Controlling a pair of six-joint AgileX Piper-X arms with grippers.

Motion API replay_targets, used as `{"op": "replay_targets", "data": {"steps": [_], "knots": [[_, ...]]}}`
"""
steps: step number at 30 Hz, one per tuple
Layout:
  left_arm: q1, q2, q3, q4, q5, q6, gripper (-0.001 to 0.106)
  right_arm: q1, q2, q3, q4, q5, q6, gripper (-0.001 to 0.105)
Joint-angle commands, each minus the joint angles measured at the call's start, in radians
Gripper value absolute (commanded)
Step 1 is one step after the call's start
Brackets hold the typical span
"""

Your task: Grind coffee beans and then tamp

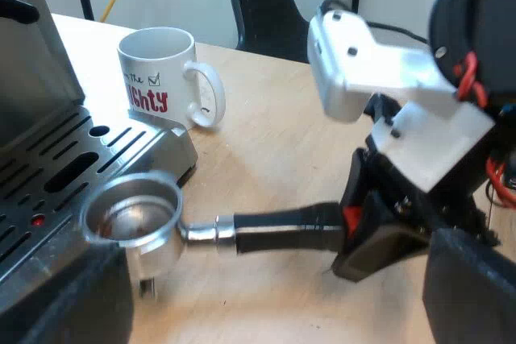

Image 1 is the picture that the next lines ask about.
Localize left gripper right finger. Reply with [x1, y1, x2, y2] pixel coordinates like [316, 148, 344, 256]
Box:
[422, 226, 516, 344]

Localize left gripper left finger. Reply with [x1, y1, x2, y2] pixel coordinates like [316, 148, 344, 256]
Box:
[0, 245, 135, 344]

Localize steel espresso machine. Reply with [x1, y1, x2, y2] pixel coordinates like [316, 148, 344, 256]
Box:
[0, 0, 199, 315]

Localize black cable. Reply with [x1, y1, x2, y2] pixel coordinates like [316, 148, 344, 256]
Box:
[365, 19, 429, 45]

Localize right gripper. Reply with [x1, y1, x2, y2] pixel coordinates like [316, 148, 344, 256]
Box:
[331, 93, 503, 283]

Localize white mug with red and black print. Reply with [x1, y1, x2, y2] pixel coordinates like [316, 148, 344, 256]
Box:
[117, 26, 227, 129]

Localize black chair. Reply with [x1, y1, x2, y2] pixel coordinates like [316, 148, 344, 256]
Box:
[228, 0, 312, 64]

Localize filter holder with red-ended handle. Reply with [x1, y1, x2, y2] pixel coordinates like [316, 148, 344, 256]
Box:
[79, 170, 364, 299]

